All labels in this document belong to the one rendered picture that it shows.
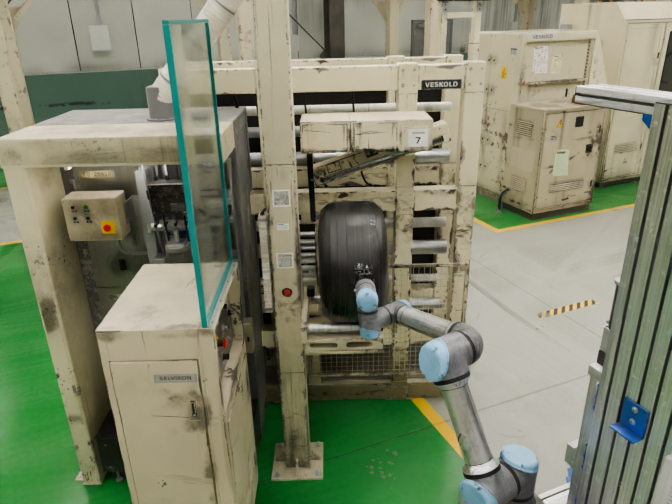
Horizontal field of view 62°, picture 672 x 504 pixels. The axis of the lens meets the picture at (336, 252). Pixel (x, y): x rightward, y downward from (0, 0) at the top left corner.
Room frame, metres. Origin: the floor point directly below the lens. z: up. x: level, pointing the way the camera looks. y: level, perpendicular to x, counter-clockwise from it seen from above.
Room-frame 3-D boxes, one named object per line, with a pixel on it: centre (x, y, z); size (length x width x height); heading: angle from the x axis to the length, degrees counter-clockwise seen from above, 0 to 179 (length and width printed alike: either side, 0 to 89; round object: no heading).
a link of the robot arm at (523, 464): (1.36, -0.56, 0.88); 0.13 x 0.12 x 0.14; 124
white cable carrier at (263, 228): (2.32, 0.31, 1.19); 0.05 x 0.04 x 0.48; 0
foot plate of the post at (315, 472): (2.35, 0.23, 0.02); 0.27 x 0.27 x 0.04; 0
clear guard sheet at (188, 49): (1.90, 0.45, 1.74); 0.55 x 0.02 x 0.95; 0
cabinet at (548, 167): (6.44, -2.56, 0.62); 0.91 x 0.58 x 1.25; 113
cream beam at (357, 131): (2.67, -0.15, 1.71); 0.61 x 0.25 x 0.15; 90
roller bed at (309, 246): (2.75, 0.20, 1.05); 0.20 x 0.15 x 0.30; 90
